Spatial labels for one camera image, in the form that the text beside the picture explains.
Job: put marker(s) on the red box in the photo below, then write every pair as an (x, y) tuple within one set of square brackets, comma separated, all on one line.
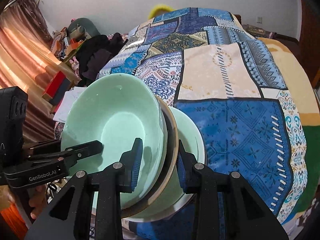
[(53, 86)]

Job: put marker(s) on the dark purple plate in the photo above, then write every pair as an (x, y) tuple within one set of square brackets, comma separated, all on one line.
[(170, 149)]

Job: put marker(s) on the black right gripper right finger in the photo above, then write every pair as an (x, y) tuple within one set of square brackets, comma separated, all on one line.
[(227, 207)]

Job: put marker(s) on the orange pink curtain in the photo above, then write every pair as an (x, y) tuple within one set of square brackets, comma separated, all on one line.
[(27, 62)]

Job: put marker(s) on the yellow round cushion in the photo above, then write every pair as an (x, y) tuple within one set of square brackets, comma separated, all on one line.
[(159, 9)]

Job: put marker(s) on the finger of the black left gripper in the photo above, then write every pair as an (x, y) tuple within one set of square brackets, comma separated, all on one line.
[(42, 147), (82, 151)]

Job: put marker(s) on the blue patchwork tablecloth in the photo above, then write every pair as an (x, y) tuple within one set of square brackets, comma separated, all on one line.
[(202, 62)]

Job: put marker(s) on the left hand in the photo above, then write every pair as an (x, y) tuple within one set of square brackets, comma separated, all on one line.
[(37, 202)]

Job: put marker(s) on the white folded cloth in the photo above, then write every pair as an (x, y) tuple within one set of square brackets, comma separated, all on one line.
[(65, 105)]

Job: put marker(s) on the mint green bowl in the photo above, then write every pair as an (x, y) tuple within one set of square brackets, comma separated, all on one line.
[(115, 110)]

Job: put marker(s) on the mint green plate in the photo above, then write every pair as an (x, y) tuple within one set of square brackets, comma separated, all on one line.
[(178, 191)]

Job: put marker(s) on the pink bunny toy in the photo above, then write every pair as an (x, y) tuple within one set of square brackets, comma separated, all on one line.
[(75, 66)]

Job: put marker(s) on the black clothing pile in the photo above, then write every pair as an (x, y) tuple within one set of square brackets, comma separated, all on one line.
[(94, 54)]

